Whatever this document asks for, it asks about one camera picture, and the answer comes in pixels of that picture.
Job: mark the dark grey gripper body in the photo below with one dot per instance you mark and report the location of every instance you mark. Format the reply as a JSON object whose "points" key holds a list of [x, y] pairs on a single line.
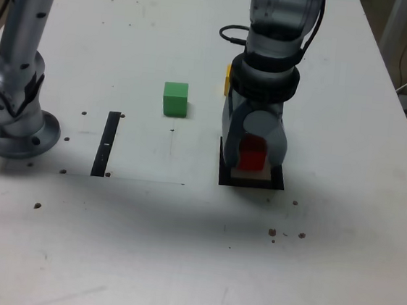
{"points": [[263, 106]]}

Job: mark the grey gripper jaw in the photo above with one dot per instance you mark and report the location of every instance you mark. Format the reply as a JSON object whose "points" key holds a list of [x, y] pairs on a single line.
{"points": [[264, 124]]}

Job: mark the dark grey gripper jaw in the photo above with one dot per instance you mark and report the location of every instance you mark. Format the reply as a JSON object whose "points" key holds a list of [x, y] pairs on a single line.
{"points": [[231, 141]]}

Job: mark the red cube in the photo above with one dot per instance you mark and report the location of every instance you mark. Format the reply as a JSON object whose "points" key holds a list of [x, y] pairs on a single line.
{"points": [[252, 159]]}

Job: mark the yellow cube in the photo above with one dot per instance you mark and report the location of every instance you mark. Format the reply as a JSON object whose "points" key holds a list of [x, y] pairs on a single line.
{"points": [[227, 82]]}

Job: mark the green cube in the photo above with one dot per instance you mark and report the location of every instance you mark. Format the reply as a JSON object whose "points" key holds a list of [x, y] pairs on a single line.
{"points": [[175, 100]]}

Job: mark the black tape square outline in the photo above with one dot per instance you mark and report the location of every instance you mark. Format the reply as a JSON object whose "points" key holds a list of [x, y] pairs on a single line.
{"points": [[251, 184]]}

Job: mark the black tape strip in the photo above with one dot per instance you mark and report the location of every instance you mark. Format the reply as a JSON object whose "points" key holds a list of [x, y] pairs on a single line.
{"points": [[105, 142]]}

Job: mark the white frame post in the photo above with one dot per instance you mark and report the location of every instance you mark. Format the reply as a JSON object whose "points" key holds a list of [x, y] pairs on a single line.
{"points": [[392, 23]]}

